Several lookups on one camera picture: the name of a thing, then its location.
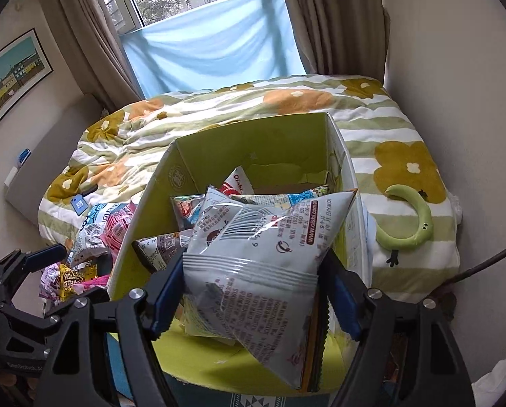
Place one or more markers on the red white snack bag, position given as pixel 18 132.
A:
pixel 237 183

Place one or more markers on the white cloth at corner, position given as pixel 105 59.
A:
pixel 490 389

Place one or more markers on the white silver snack bag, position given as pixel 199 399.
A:
pixel 251 275

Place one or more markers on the framed town picture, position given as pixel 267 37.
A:
pixel 23 64

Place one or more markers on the blue patterned snack bag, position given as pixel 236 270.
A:
pixel 282 201

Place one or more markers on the blue tag on quilt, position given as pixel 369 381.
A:
pixel 79 204

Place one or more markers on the blue white item on headboard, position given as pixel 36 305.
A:
pixel 22 158

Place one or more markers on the pink striped snack bag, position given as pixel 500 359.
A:
pixel 116 227

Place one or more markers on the right beige curtain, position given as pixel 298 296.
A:
pixel 341 37

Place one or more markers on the brown print snack bag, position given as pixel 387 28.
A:
pixel 156 252

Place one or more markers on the left beige curtain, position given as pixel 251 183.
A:
pixel 91 48

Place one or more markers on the green cardboard box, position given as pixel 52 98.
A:
pixel 218 363

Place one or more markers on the beige curtain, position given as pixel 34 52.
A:
pixel 341 37
pixel 91 48

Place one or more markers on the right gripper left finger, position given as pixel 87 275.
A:
pixel 169 287

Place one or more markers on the yellow snack pack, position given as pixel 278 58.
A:
pixel 68 277

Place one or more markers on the grey headboard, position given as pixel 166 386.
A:
pixel 50 156

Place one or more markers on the green crescent plush toy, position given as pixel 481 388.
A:
pixel 403 233

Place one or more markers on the blue white snack bag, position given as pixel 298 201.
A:
pixel 89 242

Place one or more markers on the floral striped quilt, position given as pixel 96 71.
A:
pixel 345 130

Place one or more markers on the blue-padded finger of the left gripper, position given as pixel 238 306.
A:
pixel 46 257

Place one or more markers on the light blue window cloth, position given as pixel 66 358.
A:
pixel 216 45

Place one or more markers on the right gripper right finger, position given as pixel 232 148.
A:
pixel 343 289

